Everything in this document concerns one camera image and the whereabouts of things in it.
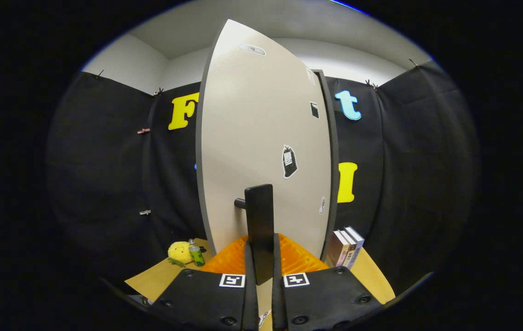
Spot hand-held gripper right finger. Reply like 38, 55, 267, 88
272, 233, 384, 331

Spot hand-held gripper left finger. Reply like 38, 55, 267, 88
149, 235, 260, 331

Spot grey shoe cabinet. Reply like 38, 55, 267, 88
312, 69, 341, 263

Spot beige shoe cabinet door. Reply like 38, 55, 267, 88
195, 19, 334, 285

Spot green drink bottle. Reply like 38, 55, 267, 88
188, 239, 206, 267

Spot yellow plush toy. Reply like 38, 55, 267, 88
167, 241, 194, 268

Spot black backdrop cloth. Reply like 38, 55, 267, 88
45, 60, 480, 295

